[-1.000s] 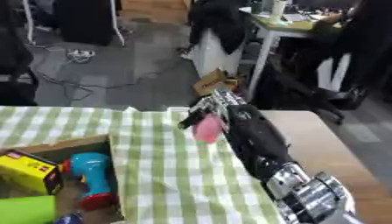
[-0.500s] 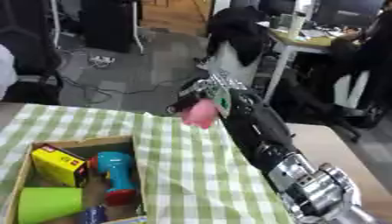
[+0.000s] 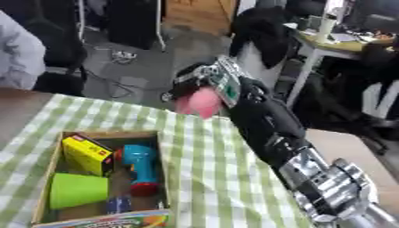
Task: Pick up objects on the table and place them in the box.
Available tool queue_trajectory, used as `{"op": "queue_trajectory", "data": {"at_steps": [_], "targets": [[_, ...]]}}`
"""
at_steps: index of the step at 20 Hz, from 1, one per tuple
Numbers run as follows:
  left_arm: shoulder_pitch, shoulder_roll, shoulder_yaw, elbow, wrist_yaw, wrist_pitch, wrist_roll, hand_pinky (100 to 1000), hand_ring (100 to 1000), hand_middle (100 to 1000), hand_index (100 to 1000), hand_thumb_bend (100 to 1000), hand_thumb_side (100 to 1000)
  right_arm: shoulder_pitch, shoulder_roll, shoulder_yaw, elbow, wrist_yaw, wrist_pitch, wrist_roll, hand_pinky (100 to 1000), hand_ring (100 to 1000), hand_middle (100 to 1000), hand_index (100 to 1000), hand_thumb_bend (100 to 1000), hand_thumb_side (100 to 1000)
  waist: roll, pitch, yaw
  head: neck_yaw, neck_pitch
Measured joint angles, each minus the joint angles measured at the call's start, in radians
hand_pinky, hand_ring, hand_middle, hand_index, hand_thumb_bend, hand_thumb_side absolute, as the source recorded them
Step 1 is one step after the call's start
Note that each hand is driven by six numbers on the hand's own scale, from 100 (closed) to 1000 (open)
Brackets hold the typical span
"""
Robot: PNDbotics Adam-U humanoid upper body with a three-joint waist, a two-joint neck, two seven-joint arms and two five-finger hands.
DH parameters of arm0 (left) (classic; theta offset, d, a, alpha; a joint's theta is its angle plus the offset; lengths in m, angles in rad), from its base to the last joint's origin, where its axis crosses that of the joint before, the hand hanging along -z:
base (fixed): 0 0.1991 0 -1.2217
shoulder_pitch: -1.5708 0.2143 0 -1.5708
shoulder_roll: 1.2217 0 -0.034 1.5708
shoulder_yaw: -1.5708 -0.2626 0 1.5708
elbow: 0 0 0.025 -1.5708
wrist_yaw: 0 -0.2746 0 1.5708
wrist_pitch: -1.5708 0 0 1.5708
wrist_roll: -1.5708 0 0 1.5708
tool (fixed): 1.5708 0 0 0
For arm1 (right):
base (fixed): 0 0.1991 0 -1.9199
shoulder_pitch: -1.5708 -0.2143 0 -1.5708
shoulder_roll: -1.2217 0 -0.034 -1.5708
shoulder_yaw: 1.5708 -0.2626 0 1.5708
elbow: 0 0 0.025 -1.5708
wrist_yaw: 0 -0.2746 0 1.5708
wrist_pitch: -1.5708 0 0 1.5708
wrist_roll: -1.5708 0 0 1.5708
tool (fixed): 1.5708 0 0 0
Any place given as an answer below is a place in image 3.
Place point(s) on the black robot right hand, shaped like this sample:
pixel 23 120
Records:
pixel 183 86

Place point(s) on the pink soft toy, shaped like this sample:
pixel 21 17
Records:
pixel 203 102

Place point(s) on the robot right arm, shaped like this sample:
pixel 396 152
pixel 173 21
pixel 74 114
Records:
pixel 270 124

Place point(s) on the tan cardboard box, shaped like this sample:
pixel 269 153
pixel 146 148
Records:
pixel 162 166

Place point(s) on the yellow small box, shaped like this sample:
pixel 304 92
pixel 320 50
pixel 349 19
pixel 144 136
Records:
pixel 86 154

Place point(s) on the white pole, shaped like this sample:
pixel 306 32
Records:
pixel 160 26

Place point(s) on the white power strip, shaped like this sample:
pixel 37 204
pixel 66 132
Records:
pixel 123 56

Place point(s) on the blue toy drill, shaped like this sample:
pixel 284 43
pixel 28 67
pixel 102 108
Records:
pixel 140 163

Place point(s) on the black office chair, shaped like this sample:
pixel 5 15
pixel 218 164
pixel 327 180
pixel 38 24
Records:
pixel 60 50

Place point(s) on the white table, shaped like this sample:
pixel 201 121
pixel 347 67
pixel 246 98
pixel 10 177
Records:
pixel 312 56

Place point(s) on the small dark blue object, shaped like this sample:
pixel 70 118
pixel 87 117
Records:
pixel 119 204

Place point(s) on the green plastic cup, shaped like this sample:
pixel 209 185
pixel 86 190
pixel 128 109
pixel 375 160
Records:
pixel 78 190

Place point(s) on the white bottle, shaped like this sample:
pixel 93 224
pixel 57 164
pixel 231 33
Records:
pixel 326 28

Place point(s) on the person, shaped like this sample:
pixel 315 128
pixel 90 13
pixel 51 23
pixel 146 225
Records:
pixel 18 56

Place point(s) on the black chair with white cloth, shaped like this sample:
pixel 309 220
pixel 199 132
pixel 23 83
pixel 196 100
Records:
pixel 363 98

